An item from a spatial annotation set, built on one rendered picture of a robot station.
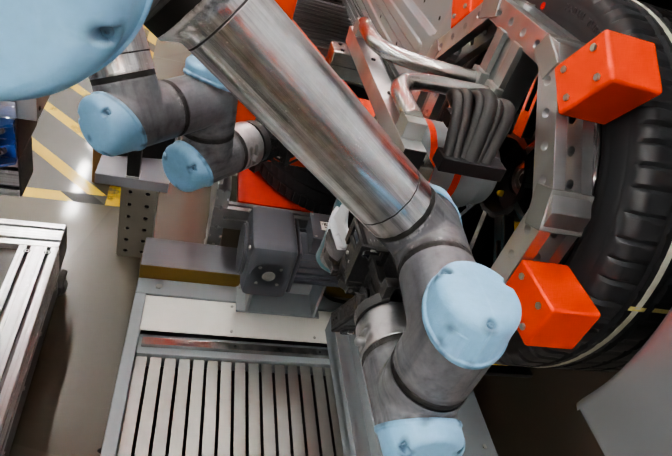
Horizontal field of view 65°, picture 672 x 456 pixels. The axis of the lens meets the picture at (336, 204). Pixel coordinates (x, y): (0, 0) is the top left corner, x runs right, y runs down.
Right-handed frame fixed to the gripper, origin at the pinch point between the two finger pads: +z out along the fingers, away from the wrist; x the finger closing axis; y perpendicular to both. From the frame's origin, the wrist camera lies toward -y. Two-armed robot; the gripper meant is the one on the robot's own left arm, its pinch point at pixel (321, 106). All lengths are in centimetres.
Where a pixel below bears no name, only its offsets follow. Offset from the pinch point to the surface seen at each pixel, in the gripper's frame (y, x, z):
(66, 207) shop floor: 78, -88, 2
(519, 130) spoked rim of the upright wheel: -8.5, 33.8, 10.1
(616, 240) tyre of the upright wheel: -9, 54, -14
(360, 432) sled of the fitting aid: 70, 33, -2
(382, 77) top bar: -14.1, 15.2, -10.5
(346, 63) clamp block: -10.1, 3.3, -0.8
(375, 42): -17.0, 10.0, -5.6
